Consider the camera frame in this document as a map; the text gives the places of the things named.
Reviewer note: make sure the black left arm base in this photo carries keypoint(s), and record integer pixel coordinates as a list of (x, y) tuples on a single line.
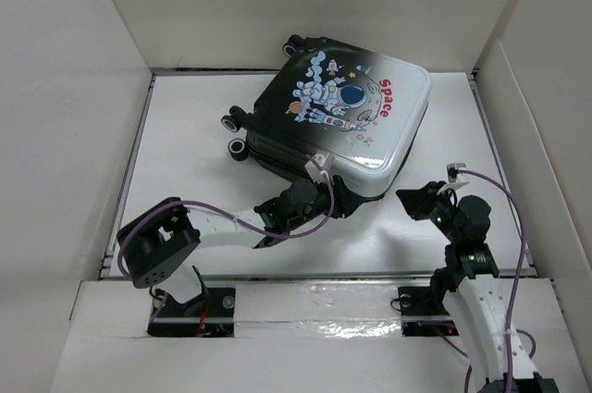
[(220, 301)]

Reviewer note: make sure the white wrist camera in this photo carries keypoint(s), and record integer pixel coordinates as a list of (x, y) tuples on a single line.
[(455, 182), (318, 165)]

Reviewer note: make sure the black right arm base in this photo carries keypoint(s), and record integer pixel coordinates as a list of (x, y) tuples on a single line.
[(421, 315)]

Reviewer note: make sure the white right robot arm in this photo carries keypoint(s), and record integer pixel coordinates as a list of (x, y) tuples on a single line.
[(468, 288)]

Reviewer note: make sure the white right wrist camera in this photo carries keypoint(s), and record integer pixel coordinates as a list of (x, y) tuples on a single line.
[(455, 182)]

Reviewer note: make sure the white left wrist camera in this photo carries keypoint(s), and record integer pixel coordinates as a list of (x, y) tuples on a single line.
[(318, 165)]

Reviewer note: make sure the black white space suitcase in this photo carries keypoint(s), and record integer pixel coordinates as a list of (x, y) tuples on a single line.
[(360, 107)]

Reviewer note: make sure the aluminium mounting rail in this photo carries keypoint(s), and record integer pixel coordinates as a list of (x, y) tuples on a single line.
[(303, 317)]

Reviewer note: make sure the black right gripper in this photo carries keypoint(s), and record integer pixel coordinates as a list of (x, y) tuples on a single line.
[(416, 201)]

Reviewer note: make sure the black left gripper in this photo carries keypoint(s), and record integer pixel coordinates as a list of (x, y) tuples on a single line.
[(343, 200)]

